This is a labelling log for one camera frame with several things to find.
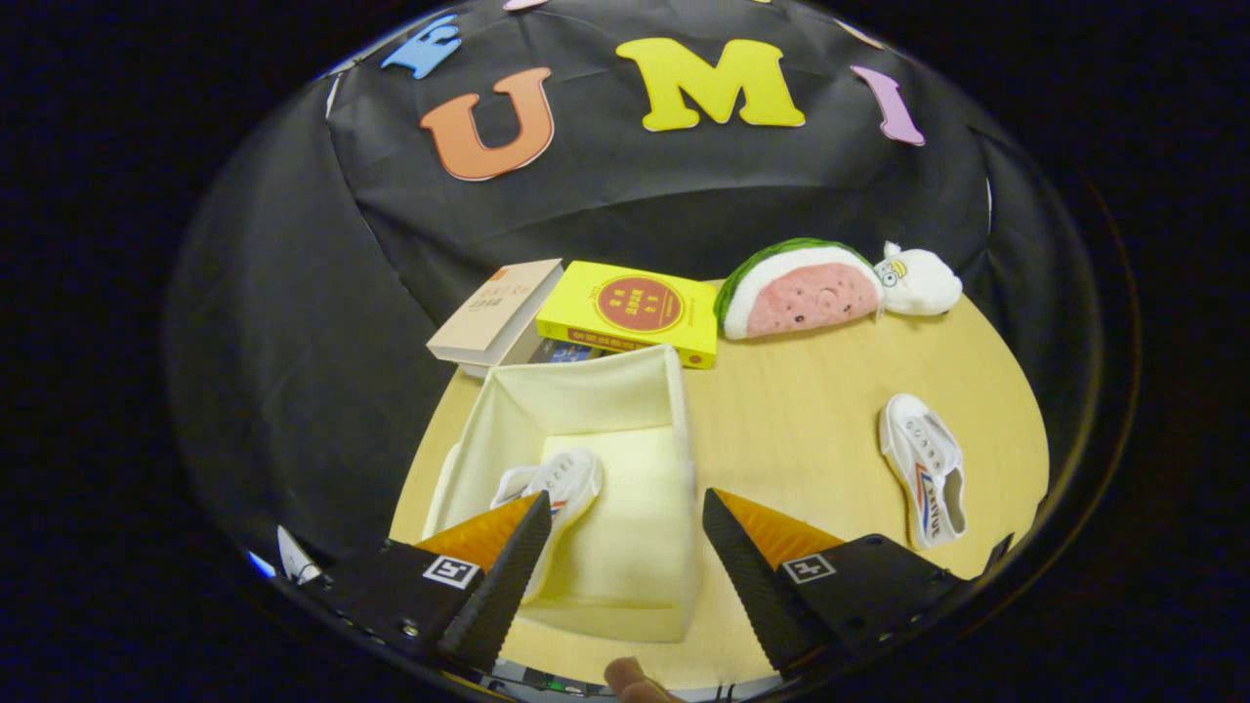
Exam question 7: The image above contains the white canvas shoe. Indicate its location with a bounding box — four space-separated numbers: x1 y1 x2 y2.
877 393 968 550
488 447 604 548

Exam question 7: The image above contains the watermelon slice plush toy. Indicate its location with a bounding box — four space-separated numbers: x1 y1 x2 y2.
714 237 885 341

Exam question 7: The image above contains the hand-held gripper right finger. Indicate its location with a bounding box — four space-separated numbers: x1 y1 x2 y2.
701 488 978 682

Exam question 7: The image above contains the blue book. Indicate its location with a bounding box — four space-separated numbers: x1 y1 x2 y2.
527 339 611 365

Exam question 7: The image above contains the yellow book with red circle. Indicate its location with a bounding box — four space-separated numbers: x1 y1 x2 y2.
535 260 721 370

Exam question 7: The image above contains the black backdrop cloth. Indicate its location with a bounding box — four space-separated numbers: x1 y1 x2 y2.
164 0 1104 587

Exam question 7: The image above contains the cream fabric storage box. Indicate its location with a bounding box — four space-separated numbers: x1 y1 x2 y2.
422 344 704 643

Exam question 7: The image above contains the beige book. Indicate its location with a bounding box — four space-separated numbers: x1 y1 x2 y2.
427 258 565 380

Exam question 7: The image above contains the white plush toy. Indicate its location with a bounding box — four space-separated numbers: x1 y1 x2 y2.
872 241 964 317

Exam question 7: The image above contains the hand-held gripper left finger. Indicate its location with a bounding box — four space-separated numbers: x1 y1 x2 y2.
312 490 555 675

